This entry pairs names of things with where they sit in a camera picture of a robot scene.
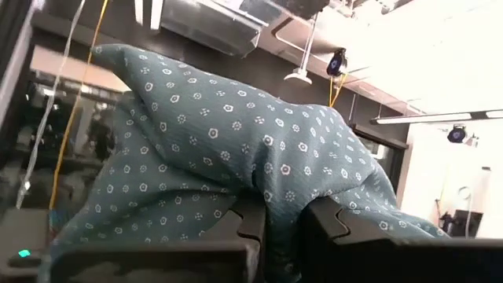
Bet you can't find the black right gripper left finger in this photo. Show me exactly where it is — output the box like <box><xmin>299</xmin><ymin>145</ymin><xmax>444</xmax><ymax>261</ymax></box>
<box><xmin>50</xmin><ymin>197</ymin><xmax>269</xmax><ymax>283</ymax></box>

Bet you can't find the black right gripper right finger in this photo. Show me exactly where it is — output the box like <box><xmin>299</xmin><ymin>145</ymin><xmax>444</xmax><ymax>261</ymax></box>
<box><xmin>300</xmin><ymin>196</ymin><xmax>503</xmax><ymax>283</ymax></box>

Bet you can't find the teal patterned cloth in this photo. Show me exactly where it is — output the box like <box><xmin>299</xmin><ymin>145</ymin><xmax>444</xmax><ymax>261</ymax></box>
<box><xmin>39</xmin><ymin>42</ymin><xmax>451</xmax><ymax>283</ymax></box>

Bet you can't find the person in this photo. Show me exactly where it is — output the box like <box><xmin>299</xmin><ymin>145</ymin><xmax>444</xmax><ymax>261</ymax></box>
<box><xmin>86</xmin><ymin>112</ymin><xmax>117</xmax><ymax>163</ymax></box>

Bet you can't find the long ceiling light strip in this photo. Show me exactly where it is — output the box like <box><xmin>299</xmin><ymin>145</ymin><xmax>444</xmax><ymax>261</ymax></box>
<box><xmin>370</xmin><ymin>109</ymin><xmax>503</xmax><ymax>126</ymax></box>

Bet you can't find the white ceiling fixture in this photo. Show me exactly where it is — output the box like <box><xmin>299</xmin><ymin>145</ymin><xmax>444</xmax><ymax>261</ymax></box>
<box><xmin>283</xmin><ymin>14</ymin><xmax>318</xmax><ymax>86</ymax></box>

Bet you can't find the ceiling-mounted camera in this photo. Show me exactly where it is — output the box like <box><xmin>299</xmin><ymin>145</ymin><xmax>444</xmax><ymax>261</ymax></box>
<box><xmin>446</xmin><ymin>124</ymin><xmax>468</xmax><ymax>145</ymax></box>
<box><xmin>326</xmin><ymin>47</ymin><xmax>348</xmax><ymax>78</ymax></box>

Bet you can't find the yellow cable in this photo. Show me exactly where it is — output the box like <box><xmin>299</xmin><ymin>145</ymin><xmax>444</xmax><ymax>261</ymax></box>
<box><xmin>48</xmin><ymin>0</ymin><xmax>110</xmax><ymax>210</ymax></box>

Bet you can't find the white hanging cable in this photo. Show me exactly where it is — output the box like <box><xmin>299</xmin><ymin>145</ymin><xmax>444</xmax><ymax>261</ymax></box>
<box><xmin>15</xmin><ymin>0</ymin><xmax>86</xmax><ymax>210</ymax></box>

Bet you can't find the silver ceiling duct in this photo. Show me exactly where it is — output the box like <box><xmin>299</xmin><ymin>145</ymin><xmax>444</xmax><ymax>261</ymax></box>
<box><xmin>160</xmin><ymin>0</ymin><xmax>332</xmax><ymax>58</ymax></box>

